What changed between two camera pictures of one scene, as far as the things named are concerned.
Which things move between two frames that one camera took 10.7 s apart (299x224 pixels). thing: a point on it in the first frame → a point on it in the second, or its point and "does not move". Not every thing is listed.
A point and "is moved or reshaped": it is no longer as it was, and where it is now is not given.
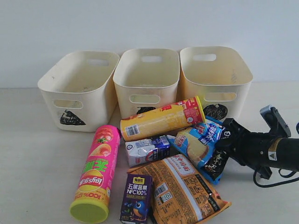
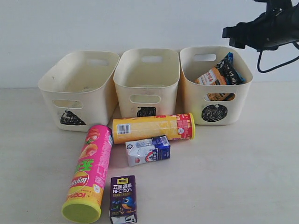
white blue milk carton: x=143 y=151 does not move
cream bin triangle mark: x=80 y=90 does not move
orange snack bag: x=179 y=196 → x=214 y=77
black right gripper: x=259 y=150 → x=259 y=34
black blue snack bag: x=212 y=167 → x=227 y=66
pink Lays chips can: x=90 y=203 is moved or reshaped
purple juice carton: x=137 y=201 → x=123 y=200
